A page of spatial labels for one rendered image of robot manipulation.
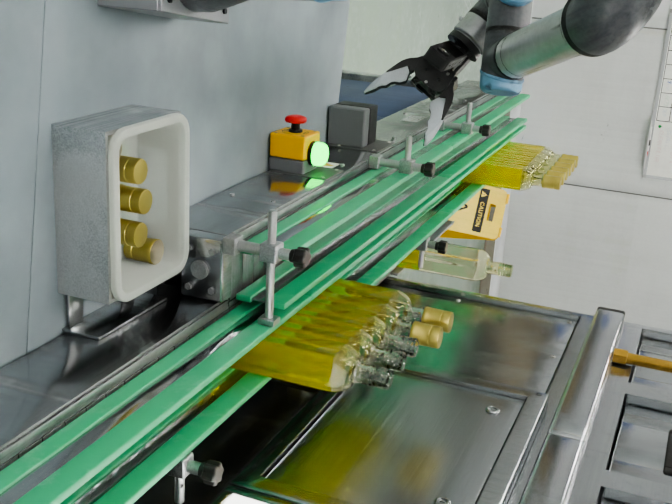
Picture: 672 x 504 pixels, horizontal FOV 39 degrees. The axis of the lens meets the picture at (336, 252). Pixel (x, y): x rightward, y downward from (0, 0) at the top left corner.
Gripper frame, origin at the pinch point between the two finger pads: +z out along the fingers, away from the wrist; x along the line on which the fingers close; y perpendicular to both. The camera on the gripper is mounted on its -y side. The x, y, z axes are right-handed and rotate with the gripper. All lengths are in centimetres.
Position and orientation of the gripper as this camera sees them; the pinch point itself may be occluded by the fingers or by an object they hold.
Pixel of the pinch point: (392, 119)
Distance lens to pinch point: 173.5
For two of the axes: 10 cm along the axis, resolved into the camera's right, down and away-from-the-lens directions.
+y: 1.2, 1.2, 9.9
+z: -6.8, 7.3, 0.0
